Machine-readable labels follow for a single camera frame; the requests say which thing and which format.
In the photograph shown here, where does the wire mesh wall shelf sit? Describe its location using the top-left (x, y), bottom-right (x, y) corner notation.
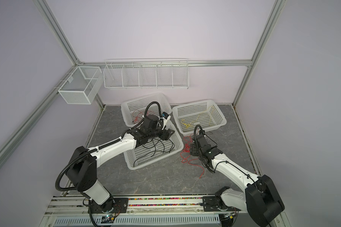
top-left (103, 58), bottom-right (189, 89)

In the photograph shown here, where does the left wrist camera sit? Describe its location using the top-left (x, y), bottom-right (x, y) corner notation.
top-left (160, 112), bottom-right (171, 126)

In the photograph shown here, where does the white basket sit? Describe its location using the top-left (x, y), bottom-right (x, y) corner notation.
top-left (172, 99), bottom-right (227, 136)
top-left (124, 122), bottom-right (184, 170)
top-left (121, 93), bottom-right (172, 127)

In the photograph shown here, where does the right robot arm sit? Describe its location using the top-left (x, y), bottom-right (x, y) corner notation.
top-left (190, 125), bottom-right (285, 227)

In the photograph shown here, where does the white vented cable duct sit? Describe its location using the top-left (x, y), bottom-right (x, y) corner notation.
top-left (51, 214), bottom-right (221, 227)

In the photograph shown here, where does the yellow cable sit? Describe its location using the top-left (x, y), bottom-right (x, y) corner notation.
top-left (181, 113), bottom-right (205, 129)

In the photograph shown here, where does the white basket back right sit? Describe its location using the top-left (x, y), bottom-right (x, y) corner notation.
top-left (172, 99), bottom-right (227, 136)

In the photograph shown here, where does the green circuit board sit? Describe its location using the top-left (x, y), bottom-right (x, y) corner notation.
top-left (100, 215), bottom-right (115, 224)

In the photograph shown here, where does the white mesh wall box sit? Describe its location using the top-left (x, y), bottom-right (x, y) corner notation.
top-left (58, 66), bottom-right (104, 105)

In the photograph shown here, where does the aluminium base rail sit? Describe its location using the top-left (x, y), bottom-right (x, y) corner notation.
top-left (39, 194), bottom-right (288, 227)

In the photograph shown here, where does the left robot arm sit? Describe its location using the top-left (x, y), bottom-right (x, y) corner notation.
top-left (55, 101), bottom-right (175, 212)

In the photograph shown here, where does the white basket back left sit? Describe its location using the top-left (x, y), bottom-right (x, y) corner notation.
top-left (121, 93), bottom-right (172, 127)

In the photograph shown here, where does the white basket front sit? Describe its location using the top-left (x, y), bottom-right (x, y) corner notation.
top-left (124, 122), bottom-right (184, 170)

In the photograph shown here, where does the black cable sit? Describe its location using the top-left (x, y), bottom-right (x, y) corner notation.
top-left (133, 137), bottom-right (176, 168)

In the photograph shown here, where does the red cable with clip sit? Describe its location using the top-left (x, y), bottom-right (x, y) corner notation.
top-left (179, 135), bottom-right (206, 179)

